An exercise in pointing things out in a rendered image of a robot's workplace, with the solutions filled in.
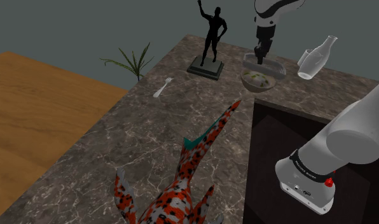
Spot black human figure statue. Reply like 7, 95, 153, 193
186, 0, 228, 81

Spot silver fork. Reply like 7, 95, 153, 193
153, 77, 174, 99

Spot clear glass cup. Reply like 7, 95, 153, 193
297, 48, 314, 67

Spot bowl with green bits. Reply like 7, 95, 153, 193
240, 69, 277, 94

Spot grey rectangular tray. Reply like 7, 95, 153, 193
242, 52, 287, 81

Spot green leafy plant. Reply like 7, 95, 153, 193
99, 42, 155, 82

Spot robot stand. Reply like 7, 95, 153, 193
242, 99, 379, 224

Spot orange spotted fish figure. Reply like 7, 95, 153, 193
113, 99, 242, 224

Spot clear glass bottle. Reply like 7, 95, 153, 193
297, 35, 338, 80

